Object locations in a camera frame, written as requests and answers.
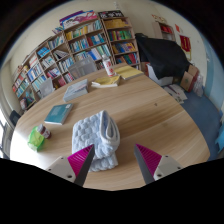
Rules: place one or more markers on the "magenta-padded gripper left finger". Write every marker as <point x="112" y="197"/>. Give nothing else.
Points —
<point x="80" y="160"/>

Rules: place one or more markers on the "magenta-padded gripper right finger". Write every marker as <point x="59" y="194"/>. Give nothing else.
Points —
<point x="150" y="158"/>

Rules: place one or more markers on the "white waffle towel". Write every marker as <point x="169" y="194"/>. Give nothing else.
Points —
<point x="95" y="133"/>

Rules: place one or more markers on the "red-lidded glass jar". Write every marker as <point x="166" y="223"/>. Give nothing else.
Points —
<point x="44" y="131"/>

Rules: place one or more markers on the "green plastic bag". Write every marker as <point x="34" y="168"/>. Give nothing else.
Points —
<point x="35" y="141"/>

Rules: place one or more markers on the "teal book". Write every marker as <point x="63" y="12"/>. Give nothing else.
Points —
<point x="59" y="113"/>

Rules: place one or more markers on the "papers on floor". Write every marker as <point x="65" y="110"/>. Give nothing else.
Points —
<point x="176" y="94"/>

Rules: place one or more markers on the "grey-blue book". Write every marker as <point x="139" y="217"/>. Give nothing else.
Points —
<point x="76" y="90"/>

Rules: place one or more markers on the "dark office chair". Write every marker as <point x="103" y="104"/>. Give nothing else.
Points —
<point x="15" y="117"/>

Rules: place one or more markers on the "light grey chair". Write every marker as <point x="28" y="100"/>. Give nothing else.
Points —
<point x="46" y="87"/>

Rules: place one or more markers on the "white box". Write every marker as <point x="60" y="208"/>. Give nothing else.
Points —
<point x="160" y="78"/>

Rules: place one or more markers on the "window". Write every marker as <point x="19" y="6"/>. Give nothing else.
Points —
<point x="4" y="130"/>

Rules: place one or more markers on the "thick yellow book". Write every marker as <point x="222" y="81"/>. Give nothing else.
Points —
<point x="106" y="81"/>

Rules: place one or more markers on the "cardboard box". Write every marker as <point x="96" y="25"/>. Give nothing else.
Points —
<point x="189" y="79"/>

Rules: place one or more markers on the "thin yellow notebook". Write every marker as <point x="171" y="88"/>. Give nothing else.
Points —
<point x="129" y="71"/>

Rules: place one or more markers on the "grey mesh chair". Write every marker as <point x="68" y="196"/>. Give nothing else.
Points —
<point x="82" y="68"/>

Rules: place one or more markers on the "white bottle with red cap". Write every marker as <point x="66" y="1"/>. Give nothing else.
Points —
<point x="108" y="66"/>

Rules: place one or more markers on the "black cloth cover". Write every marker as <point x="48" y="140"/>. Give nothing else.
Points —
<point x="163" y="55"/>

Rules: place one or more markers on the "wooden bookshelf unit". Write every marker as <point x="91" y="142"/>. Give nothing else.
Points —
<point x="83" y="40"/>

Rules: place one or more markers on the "red wall hanging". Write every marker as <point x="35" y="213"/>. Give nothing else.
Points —
<point x="185" y="43"/>

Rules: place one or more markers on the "small wall shelf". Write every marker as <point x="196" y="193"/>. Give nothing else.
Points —
<point x="165" y="30"/>

